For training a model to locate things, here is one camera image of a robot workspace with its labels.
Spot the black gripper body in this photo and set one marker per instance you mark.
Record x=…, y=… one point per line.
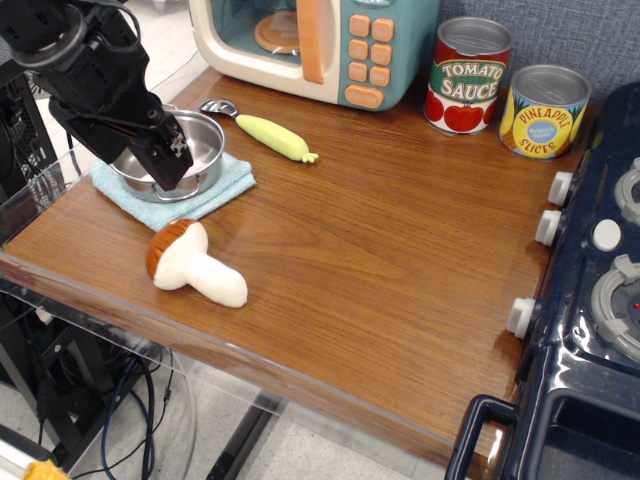
x=98, y=90

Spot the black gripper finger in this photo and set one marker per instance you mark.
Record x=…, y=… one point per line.
x=166, y=159

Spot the green handled metal spoon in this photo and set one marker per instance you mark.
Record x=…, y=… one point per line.
x=276, y=137

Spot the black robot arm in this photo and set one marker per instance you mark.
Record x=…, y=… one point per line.
x=29, y=26

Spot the light blue folded cloth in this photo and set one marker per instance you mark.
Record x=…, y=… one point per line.
x=236, y=178

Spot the plush brown cap mushroom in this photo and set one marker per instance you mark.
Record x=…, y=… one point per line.
x=178, y=256

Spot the toy microwave teal cream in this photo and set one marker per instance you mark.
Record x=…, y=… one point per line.
x=358, y=54

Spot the black table leg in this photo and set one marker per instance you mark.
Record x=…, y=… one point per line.
x=242, y=442

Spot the tomato sauce can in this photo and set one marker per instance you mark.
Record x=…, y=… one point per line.
x=469, y=65

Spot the yellow sponge object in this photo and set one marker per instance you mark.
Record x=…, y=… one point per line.
x=44, y=470

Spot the pineapple slices can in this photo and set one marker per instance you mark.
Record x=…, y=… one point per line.
x=544, y=110

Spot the white stove knob bottom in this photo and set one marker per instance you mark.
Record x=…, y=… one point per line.
x=520, y=316

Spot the white stove knob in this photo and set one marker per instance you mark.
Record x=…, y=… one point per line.
x=559, y=189
x=548, y=227
x=520, y=316

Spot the white stove knob middle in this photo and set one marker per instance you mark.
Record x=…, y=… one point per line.
x=548, y=227

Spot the white stove knob top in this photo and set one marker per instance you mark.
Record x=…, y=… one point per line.
x=559, y=189

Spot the dark blue toy stove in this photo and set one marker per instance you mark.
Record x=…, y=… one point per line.
x=576, y=414

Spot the steel pot with handles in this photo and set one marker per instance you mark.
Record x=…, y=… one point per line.
x=206, y=142

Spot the black metal frame rack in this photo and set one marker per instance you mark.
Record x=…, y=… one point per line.
x=72, y=380

